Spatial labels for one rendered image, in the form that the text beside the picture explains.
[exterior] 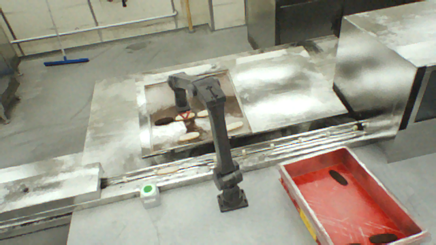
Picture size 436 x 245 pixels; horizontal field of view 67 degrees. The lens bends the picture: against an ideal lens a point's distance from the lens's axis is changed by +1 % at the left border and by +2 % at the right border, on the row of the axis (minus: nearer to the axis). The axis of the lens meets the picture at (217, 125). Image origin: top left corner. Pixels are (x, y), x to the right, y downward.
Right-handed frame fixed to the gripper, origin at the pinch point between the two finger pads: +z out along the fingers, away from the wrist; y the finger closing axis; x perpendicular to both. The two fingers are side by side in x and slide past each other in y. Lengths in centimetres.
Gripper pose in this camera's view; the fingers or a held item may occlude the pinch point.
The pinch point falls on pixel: (184, 115)
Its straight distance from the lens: 170.8
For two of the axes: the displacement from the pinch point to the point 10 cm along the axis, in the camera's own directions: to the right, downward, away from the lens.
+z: 0.7, 6.6, 7.5
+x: 9.6, -2.4, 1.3
